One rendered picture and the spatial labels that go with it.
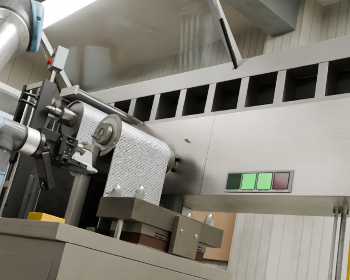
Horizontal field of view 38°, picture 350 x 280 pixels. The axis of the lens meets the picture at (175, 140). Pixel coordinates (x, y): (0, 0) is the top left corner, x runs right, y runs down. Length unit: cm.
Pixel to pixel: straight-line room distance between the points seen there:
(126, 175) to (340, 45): 79
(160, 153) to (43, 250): 64
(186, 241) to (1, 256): 52
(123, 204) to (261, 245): 175
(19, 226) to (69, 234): 18
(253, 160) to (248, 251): 154
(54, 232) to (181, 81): 103
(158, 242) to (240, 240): 174
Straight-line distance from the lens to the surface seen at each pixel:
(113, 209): 148
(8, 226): 140
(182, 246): 153
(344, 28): 363
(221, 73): 192
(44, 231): 124
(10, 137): 139
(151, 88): 218
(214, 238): 166
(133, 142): 168
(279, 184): 157
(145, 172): 171
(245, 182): 164
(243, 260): 316
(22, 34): 115
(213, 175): 175
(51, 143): 148
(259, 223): 314
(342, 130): 153
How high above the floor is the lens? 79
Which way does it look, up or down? 17 degrees up
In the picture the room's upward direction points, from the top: 12 degrees clockwise
